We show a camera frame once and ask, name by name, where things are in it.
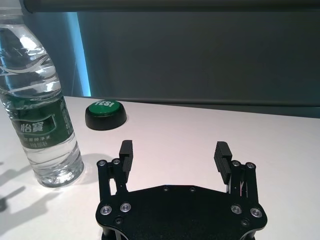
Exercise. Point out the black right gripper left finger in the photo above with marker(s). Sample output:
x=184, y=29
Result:
x=126, y=160

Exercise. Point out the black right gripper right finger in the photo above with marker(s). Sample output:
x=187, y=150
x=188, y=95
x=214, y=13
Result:
x=222, y=160

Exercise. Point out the clear green-label water bottle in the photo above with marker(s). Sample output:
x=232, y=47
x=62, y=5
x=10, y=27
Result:
x=37, y=112

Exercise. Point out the green YES push button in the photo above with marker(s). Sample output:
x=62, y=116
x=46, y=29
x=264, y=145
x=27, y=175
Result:
x=106, y=115

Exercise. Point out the dark grey horizontal bar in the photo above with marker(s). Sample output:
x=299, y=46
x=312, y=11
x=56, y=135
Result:
x=175, y=4

